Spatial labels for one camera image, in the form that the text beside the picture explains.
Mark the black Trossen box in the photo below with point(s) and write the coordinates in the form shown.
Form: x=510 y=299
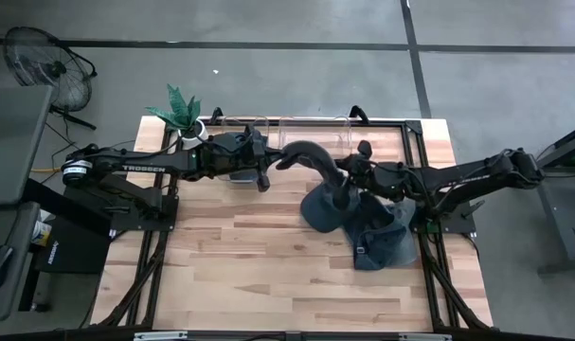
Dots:
x=74 y=246

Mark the green plant in white pot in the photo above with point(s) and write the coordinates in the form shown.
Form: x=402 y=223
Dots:
x=183 y=116

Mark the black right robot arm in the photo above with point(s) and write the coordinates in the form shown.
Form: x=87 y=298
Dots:
x=457 y=180

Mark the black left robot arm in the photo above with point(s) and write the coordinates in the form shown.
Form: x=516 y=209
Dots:
x=142 y=166

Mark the silver aluminium bracket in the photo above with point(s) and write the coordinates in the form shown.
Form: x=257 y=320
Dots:
x=159 y=335
x=424 y=337

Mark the blue denim cap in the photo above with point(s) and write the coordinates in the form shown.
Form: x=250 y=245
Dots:
x=242 y=177
x=372 y=241

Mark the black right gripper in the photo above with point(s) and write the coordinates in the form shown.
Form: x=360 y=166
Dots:
x=370 y=177

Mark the black metal stand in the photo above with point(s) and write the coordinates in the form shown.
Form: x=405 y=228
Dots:
x=557 y=218

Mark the clear plastic bin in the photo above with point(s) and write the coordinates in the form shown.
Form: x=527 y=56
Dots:
x=230 y=128
x=315 y=130

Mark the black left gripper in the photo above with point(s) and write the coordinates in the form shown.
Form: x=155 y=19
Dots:
x=255 y=156

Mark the grey desk top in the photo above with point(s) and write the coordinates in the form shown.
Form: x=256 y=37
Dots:
x=12 y=142
x=17 y=222

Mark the black floor fan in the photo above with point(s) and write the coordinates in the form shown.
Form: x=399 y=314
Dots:
x=55 y=68

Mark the black clamp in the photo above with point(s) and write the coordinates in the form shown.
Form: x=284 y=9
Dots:
x=216 y=116
x=359 y=113

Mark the white can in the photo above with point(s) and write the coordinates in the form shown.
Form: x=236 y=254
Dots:
x=41 y=232

